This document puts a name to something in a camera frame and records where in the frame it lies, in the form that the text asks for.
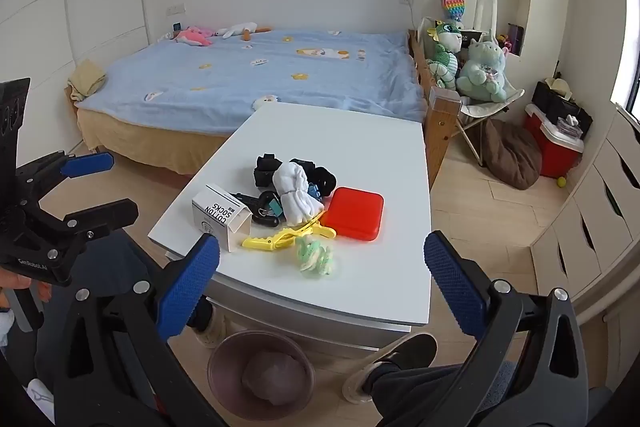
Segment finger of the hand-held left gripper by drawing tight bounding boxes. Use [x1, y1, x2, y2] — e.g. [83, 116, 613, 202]
[15, 151, 117, 202]
[27, 199, 139, 258]

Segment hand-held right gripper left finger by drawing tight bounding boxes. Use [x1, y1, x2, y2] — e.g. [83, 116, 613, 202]
[36, 233, 226, 427]

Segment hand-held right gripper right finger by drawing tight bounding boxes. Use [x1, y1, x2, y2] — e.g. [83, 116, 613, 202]
[424, 231, 593, 427]

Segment white sock box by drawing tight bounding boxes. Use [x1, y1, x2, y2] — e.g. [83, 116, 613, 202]
[191, 183, 252, 253]

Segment yellow plastic clip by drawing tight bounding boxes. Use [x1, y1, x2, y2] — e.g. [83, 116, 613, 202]
[242, 213, 337, 252]

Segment pink translucent trash bin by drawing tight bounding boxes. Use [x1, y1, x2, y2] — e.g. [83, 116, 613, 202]
[207, 331, 317, 422]

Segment red plastic case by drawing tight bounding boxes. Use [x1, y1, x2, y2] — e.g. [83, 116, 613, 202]
[320, 187, 385, 241]

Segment white socks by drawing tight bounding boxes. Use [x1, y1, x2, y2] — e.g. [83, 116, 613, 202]
[272, 162, 326, 227]

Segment person's left forearm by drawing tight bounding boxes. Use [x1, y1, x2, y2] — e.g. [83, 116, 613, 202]
[0, 293, 17, 349]

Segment person's left hand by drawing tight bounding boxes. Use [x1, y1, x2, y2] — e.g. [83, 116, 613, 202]
[0, 271, 32, 292]

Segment beige slipper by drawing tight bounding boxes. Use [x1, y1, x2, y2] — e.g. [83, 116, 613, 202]
[194, 304, 226, 349]

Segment bed with beige skirt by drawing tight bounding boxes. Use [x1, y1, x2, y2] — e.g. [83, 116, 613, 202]
[64, 27, 436, 175]

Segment beige folded cloth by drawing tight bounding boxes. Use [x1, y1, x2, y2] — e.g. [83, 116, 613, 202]
[67, 59, 107, 102]

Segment person's right leg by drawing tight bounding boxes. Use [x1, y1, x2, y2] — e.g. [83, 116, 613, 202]
[365, 354, 521, 427]

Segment crumpled plastic bag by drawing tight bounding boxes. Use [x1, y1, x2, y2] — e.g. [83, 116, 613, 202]
[241, 352, 308, 404]

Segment white table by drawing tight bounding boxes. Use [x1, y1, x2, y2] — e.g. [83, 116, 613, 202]
[147, 102, 433, 350]

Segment brown beanbag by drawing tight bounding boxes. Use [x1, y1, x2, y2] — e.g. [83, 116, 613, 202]
[482, 119, 543, 191]

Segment person's white patterned garment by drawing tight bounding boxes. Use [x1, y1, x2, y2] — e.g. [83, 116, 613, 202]
[27, 377, 56, 423]

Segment pink plush toy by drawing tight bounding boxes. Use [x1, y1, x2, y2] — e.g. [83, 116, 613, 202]
[172, 26, 215, 48]

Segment red cooler box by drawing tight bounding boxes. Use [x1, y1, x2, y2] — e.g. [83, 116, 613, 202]
[524, 103, 586, 178]

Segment white drawer cabinet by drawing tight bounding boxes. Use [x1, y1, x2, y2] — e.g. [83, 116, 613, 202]
[530, 107, 640, 323]

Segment white folding chair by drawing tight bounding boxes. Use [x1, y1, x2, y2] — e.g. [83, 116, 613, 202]
[417, 17, 526, 168]

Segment white goose plush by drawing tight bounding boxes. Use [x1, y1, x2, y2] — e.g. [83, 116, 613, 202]
[216, 23, 273, 42]

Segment black bag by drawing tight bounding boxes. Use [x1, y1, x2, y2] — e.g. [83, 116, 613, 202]
[531, 81, 593, 138]

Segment mint unicorn plush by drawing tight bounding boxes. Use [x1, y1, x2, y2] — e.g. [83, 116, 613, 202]
[455, 34, 510, 104]

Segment blue printed blanket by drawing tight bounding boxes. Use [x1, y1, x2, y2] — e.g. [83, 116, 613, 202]
[75, 28, 428, 140]

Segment green dragon plush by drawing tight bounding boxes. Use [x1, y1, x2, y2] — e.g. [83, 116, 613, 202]
[426, 21, 471, 90]

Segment black cardboard box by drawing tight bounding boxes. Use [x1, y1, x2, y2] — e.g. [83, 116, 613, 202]
[460, 28, 488, 52]

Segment dark purple book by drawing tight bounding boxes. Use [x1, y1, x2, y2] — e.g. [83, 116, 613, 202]
[507, 23, 525, 55]

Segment white arched tube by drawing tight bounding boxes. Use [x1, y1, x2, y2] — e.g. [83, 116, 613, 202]
[474, 0, 499, 40]

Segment wooden bed rail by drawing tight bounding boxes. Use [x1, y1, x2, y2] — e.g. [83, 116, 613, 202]
[407, 29, 461, 188]

